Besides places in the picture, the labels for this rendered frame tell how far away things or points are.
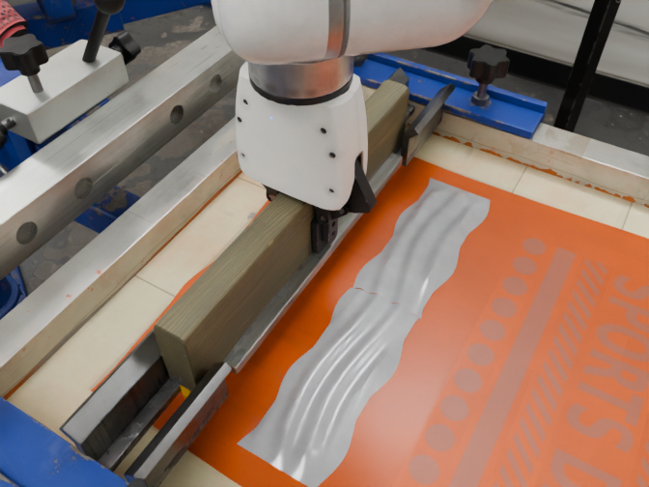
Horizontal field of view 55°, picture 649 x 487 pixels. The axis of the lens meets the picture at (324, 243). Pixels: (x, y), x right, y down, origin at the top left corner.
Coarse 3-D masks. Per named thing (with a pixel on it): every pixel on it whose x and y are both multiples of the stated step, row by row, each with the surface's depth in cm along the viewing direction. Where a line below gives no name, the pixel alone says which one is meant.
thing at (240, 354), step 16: (400, 160) 65; (384, 176) 63; (352, 224) 59; (336, 240) 57; (320, 256) 56; (304, 272) 54; (288, 288) 53; (304, 288) 54; (272, 304) 52; (288, 304) 53; (256, 320) 51; (272, 320) 51; (256, 336) 50; (240, 352) 49; (240, 368) 49
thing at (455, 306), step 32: (416, 160) 71; (384, 192) 67; (416, 192) 67; (480, 192) 67; (384, 224) 64; (480, 224) 64; (512, 224) 64; (544, 224) 64; (576, 224) 64; (352, 256) 61; (480, 256) 61; (608, 256) 61; (640, 256) 61; (448, 288) 58; (480, 288) 58; (448, 320) 56
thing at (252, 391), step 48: (336, 288) 58; (144, 336) 55; (288, 336) 55; (432, 336) 55; (240, 384) 52; (384, 384) 52; (432, 384) 52; (240, 432) 49; (384, 432) 49; (240, 480) 46; (288, 480) 46; (336, 480) 46; (384, 480) 46
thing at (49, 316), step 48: (480, 144) 72; (528, 144) 68; (576, 144) 67; (192, 192) 63; (624, 192) 66; (96, 240) 58; (144, 240) 59; (48, 288) 54; (96, 288) 55; (0, 336) 51; (48, 336) 52; (0, 384) 49
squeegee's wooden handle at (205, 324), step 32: (384, 96) 61; (384, 128) 61; (384, 160) 65; (256, 224) 49; (288, 224) 50; (224, 256) 47; (256, 256) 47; (288, 256) 52; (192, 288) 45; (224, 288) 45; (256, 288) 49; (160, 320) 43; (192, 320) 43; (224, 320) 46; (192, 352) 44; (224, 352) 48; (192, 384) 46
